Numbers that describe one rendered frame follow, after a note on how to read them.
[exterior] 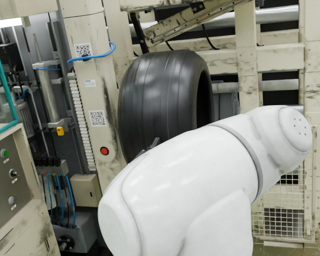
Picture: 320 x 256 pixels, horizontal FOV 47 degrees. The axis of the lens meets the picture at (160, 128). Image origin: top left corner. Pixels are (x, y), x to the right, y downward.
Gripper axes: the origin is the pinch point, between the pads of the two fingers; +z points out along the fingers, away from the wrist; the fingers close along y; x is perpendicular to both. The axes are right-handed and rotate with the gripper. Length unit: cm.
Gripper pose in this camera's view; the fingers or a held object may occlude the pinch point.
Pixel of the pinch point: (155, 146)
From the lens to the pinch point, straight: 130.1
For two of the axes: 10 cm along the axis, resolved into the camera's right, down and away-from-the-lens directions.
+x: 1.7, 8.6, 4.8
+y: -9.5, 0.2, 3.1
